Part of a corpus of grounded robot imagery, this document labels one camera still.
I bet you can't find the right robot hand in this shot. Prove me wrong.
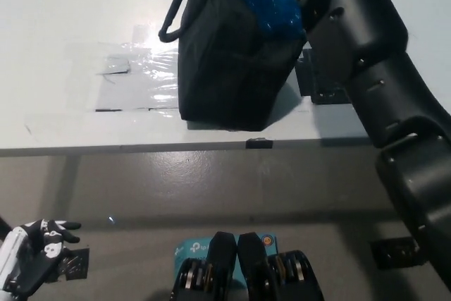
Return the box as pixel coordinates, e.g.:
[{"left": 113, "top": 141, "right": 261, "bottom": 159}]
[{"left": 294, "top": 0, "right": 357, "bottom": 82}]

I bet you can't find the clear plastic film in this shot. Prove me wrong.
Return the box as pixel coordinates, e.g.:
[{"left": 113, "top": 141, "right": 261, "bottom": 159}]
[{"left": 24, "top": 24, "right": 183, "bottom": 133}]

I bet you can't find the small grey tape piece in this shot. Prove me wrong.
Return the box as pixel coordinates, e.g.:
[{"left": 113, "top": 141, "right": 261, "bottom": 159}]
[{"left": 97, "top": 54, "right": 132, "bottom": 75}]

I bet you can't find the black fabric tote bag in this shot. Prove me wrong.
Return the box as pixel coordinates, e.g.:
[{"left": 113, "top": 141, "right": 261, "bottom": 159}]
[{"left": 157, "top": 0, "right": 307, "bottom": 132}]

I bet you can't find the black floor tape square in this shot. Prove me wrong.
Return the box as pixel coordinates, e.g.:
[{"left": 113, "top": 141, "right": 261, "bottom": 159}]
[
  {"left": 45, "top": 247, "right": 91, "bottom": 283},
  {"left": 369, "top": 237, "right": 424, "bottom": 269}
]

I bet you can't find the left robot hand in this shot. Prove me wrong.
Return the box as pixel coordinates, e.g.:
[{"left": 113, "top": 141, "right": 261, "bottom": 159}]
[{"left": 10, "top": 219, "right": 82, "bottom": 297}]

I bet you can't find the small black tape strip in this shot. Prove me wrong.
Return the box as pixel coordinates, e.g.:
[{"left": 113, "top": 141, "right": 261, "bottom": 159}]
[{"left": 245, "top": 137, "right": 275, "bottom": 149}]

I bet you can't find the teal tp-link box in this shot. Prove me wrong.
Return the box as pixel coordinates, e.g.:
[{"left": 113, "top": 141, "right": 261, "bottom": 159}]
[{"left": 174, "top": 233, "right": 281, "bottom": 288}]

